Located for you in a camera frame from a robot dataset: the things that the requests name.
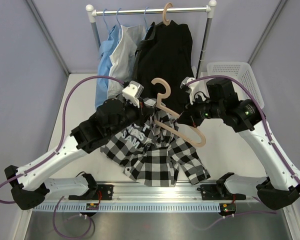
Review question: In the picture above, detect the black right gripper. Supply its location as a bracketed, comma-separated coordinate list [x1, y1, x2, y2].
[178, 92, 224, 128]

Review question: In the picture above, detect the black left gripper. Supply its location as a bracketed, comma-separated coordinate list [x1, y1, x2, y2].
[107, 97, 155, 138]

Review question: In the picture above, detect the wooden hanger of checkered shirt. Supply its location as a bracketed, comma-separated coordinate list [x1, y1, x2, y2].
[151, 77, 206, 148]

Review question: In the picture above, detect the black white checkered shirt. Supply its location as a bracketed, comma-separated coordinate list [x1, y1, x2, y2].
[100, 109, 211, 187]

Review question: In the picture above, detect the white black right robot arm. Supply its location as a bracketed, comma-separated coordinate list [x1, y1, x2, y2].
[177, 75, 300, 210]

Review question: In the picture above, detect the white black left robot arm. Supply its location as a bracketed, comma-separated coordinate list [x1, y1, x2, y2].
[4, 98, 156, 210]

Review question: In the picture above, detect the light blue shirt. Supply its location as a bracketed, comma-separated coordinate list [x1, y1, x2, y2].
[94, 25, 119, 109]

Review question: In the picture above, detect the dark pinstriped shirt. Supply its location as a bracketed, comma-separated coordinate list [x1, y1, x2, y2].
[132, 22, 156, 83]

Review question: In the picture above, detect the wooden hanger of black shirt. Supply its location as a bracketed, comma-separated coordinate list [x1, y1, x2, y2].
[162, 2, 173, 26]

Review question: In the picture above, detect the white plastic basket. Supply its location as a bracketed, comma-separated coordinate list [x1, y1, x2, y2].
[206, 61, 265, 109]

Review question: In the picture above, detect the metal clothes rack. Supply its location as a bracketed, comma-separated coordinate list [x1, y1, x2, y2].
[85, 0, 217, 77]

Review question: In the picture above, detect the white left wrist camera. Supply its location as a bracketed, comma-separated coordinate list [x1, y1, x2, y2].
[122, 80, 144, 108]

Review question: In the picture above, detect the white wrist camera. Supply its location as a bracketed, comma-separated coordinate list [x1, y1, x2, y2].
[180, 77, 207, 105]
[122, 80, 144, 108]

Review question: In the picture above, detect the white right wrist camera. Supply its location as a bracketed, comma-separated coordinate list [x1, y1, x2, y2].
[180, 77, 207, 105]

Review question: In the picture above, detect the aluminium mounting rail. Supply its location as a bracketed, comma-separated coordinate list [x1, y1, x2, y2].
[39, 181, 295, 202]

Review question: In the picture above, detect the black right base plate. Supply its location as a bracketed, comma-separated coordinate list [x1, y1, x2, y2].
[196, 182, 247, 201]

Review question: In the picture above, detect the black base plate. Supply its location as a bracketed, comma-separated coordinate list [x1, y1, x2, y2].
[88, 184, 114, 201]
[196, 182, 247, 201]

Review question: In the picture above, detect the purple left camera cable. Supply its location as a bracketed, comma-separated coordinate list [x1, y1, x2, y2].
[0, 76, 127, 238]

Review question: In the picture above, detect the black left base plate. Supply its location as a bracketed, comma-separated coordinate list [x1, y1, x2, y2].
[88, 184, 114, 201]

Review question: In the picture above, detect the white slotted cable duct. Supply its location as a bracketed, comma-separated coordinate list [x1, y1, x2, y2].
[34, 202, 221, 213]

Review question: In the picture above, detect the blue wire hanger right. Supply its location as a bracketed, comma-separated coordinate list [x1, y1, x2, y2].
[143, 6, 151, 32]

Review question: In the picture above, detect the blue wire hanger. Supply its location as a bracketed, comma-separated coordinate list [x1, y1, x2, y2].
[143, 6, 151, 32]
[116, 7, 123, 28]
[102, 8, 111, 33]

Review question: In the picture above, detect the blue wire hanger middle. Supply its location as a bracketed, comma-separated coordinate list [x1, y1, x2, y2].
[116, 7, 123, 28]

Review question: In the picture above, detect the blue wire hanger left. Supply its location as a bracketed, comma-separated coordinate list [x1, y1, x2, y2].
[102, 8, 111, 33]

